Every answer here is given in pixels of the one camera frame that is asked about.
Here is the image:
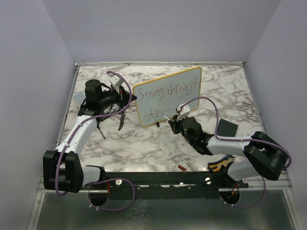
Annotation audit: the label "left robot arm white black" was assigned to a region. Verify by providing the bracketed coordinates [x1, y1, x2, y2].
[43, 71, 137, 196]

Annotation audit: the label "grey white small device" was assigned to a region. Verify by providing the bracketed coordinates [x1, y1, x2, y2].
[72, 92, 85, 106]

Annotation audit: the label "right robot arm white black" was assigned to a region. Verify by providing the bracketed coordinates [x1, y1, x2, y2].
[168, 116, 291, 187]

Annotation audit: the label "purple cable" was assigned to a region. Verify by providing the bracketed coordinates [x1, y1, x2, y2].
[179, 97, 292, 209]
[55, 70, 137, 213]

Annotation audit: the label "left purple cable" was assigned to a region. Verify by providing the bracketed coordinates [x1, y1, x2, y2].
[55, 70, 137, 213]

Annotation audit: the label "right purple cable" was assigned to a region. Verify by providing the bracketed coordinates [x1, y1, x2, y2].
[179, 97, 292, 209]

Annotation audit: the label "black flat box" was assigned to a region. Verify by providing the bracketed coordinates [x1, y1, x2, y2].
[216, 119, 238, 137]

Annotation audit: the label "black pruning shears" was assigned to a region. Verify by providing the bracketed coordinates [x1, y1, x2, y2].
[118, 111, 126, 131]

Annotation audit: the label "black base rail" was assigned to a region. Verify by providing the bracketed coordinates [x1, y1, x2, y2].
[83, 171, 248, 200]

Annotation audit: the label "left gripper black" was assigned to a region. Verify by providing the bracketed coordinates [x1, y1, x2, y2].
[99, 84, 136, 109]

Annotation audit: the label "aluminium table frame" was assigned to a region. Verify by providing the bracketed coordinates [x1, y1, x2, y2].
[26, 61, 303, 230]

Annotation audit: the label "yellow framed whiteboard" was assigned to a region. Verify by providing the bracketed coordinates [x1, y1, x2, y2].
[132, 67, 202, 127]

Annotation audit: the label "yellow black utility knife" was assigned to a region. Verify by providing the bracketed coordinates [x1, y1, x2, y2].
[207, 156, 234, 173]

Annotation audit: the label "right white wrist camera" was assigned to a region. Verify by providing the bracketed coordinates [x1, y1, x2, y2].
[176, 103, 190, 122]

